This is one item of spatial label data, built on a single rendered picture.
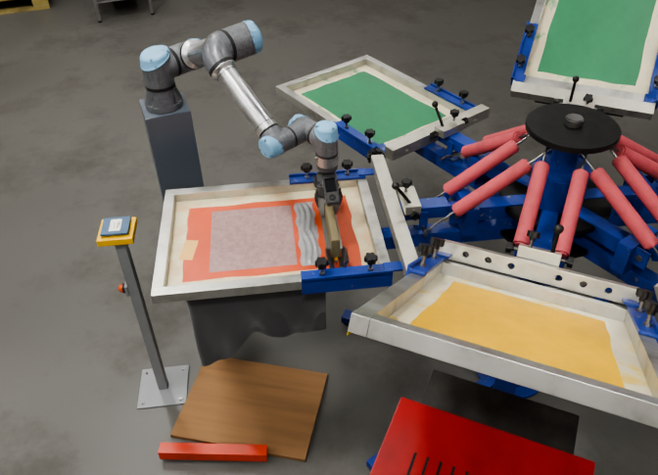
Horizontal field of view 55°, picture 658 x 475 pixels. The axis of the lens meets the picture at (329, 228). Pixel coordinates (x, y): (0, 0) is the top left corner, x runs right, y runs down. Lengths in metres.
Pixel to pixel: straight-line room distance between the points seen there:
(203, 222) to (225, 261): 0.24
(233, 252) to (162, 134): 0.65
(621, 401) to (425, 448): 0.55
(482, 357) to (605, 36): 2.24
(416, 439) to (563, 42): 2.09
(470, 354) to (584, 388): 0.19
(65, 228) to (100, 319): 0.87
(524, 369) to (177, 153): 1.89
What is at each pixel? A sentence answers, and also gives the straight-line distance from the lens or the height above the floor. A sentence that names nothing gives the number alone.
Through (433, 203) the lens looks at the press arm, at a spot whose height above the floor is 1.04.
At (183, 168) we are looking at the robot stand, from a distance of 2.75.
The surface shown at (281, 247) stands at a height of 0.96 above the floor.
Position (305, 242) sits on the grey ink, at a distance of 2.26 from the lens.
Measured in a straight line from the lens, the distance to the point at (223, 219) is 2.41.
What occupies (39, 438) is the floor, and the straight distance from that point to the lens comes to 3.17.
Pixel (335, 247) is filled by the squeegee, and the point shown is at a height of 1.04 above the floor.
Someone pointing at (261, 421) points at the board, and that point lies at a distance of 2.92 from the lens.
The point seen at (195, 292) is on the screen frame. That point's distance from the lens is 2.09.
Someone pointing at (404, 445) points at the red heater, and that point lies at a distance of 1.56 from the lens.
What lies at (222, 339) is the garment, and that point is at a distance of 2.38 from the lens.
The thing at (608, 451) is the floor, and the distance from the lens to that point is 3.05.
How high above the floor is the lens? 2.43
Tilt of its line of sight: 39 degrees down
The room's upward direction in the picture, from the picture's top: 1 degrees counter-clockwise
